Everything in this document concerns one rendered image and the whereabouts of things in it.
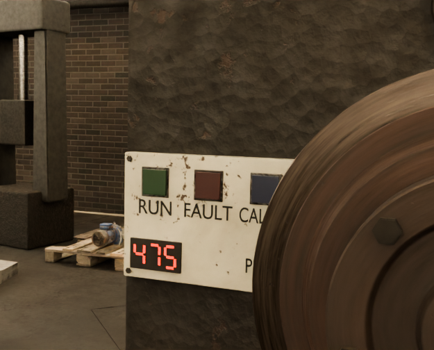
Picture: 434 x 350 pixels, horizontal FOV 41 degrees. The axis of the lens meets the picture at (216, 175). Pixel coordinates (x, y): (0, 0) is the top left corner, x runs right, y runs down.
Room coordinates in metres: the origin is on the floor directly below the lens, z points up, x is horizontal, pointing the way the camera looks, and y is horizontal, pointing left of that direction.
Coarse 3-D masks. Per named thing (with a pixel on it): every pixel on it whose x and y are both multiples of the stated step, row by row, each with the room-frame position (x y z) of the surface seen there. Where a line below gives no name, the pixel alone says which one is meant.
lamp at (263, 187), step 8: (256, 176) 0.76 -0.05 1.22; (264, 176) 0.75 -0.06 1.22; (272, 176) 0.75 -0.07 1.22; (256, 184) 0.76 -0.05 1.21; (264, 184) 0.75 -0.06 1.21; (272, 184) 0.75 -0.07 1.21; (256, 192) 0.76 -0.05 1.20; (264, 192) 0.75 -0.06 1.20; (272, 192) 0.75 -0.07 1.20; (256, 200) 0.76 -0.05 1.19; (264, 200) 0.75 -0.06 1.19
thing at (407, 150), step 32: (384, 128) 0.56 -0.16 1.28; (416, 128) 0.55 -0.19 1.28; (352, 160) 0.57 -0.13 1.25; (384, 160) 0.56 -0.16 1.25; (416, 160) 0.53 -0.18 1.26; (320, 192) 0.58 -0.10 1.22; (352, 192) 0.56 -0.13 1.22; (384, 192) 0.54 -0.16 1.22; (320, 224) 0.58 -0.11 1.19; (352, 224) 0.55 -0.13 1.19; (288, 256) 0.59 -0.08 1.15; (320, 256) 0.56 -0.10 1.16; (288, 288) 0.59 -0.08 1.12; (320, 288) 0.56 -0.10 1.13; (288, 320) 0.59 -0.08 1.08; (320, 320) 0.56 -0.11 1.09
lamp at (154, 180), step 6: (144, 174) 0.82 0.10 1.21; (150, 174) 0.81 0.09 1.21; (156, 174) 0.81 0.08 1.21; (162, 174) 0.81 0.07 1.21; (144, 180) 0.82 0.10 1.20; (150, 180) 0.81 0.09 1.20; (156, 180) 0.81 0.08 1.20; (162, 180) 0.81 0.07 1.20; (144, 186) 0.82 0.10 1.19; (150, 186) 0.81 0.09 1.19; (156, 186) 0.81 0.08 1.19; (162, 186) 0.81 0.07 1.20; (144, 192) 0.82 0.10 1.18; (150, 192) 0.81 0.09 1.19; (156, 192) 0.81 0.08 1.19; (162, 192) 0.81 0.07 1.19
